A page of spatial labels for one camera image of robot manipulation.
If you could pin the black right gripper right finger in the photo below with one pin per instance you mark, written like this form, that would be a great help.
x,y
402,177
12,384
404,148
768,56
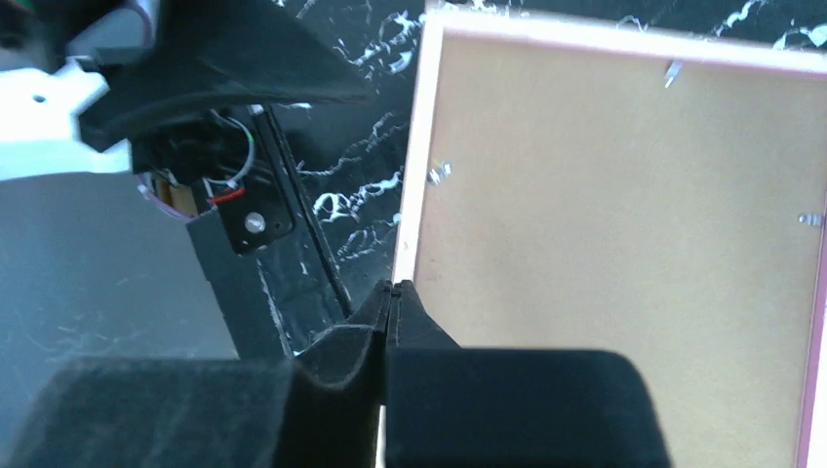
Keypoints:
x,y
453,406

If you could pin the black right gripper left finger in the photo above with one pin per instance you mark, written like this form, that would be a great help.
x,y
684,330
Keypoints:
x,y
317,409

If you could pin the brown cardboard backing board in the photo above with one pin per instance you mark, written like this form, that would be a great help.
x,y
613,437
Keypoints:
x,y
642,194

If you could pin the pink wooden picture frame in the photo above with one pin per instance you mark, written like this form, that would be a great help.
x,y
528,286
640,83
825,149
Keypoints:
x,y
623,233

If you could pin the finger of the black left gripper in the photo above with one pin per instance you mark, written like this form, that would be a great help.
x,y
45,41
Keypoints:
x,y
212,54

